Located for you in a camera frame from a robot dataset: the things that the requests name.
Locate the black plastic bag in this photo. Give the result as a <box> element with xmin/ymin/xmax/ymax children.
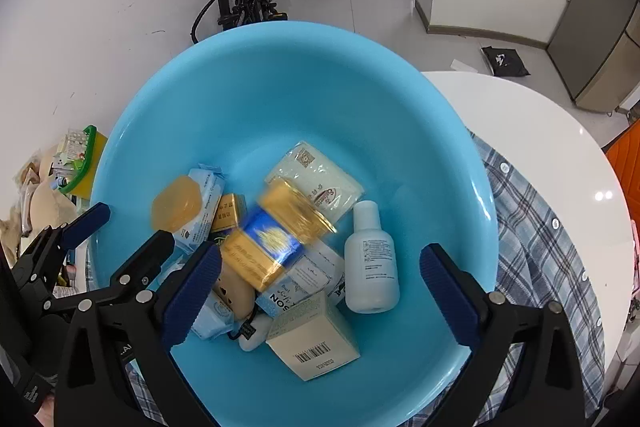
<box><xmin>480</xmin><ymin>45</ymin><xmax>531</xmax><ymax>78</ymax></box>

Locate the yellow bin with green rim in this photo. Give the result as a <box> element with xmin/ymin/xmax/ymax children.
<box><xmin>56</xmin><ymin>125</ymin><xmax>109</xmax><ymax>201</ymax></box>

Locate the pile of assorted clutter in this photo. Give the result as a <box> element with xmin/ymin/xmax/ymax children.
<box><xmin>0</xmin><ymin>147</ymin><xmax>76</xmax><ymax>258</ymax></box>

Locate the light blue wipes pack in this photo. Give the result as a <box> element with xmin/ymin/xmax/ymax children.
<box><xmin>191</xmin><ymin>291</ymin><xmax>237</xmax><ymax>341</ymax></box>
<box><xmin>175</xmin><ymin>163</ymin><xmax>224</xmax><ymax>254</ymax></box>

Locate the grey-blue cardboard box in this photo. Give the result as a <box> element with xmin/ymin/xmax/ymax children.
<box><xmin>255</xmin><ymin>239</ymin><xmax>347</xmax><ymax>319</ymax></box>

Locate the blue plastic basin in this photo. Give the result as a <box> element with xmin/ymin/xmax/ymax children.
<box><xmin>90</xmin><ymin>21</ymin><xmax>498</xmax><ymax>427</ymax></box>

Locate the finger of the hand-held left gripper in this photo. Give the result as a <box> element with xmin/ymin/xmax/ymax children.
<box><xmin>14</xmin><ymin>202</ymin><xmax>112</xmax><ymax>287</ymax></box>
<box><xmin>44</xmin><ymin>229</ymin><xmax>176</xmax><ymax>312</ymax></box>

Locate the orange chair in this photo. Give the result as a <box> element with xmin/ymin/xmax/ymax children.
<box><xmin>602</xmin><ymin>117</ymin><xmax>640</xmax><ymax>195</ymax></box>

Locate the blue plaid shirt cloth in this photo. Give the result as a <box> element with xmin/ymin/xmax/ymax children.
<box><xmin>85</xmin><ymin>127</ymin><xmax>633</xmax><ymax>427</ymax></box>

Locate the cream cardboard box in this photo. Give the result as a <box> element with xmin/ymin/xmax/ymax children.
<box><xmin>265</xmin><ymin>291</ymin><xmax>361</xmax><ymax>382</ymax></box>

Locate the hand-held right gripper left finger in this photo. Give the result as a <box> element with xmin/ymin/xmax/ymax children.
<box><xmin>54</xmin><ymin>243</ymin><xmax>223</xmax><ymax>427</ymax></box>

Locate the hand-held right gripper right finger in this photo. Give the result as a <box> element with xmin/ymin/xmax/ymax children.
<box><xmin>419</xmin><ymin>243</ymin><xmax>587</xmax><ymax>427</ymax></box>

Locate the beige refrigerator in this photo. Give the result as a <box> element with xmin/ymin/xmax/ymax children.
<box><xmin>546</xmin><ymin>0</ymin><xmax>640</xmax><ymax>114</ymax></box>

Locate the white lotion bottle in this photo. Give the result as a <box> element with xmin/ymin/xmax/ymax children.
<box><xmin>343</xmin><ymin>200</ymin><xmax>401</xmax><ymax>314</ymax></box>

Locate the gold and blue foil packet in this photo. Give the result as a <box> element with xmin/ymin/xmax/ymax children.
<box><xmin>219</xmin><ymin>177</ymin><xmax>339</xmax><ymax>294</ymax></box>

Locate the white tissue pack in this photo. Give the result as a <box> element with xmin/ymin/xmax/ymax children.
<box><xmin>264</xmin><ymin>141</ymin><xmax>365</xmax><ymax>224</ymax></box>

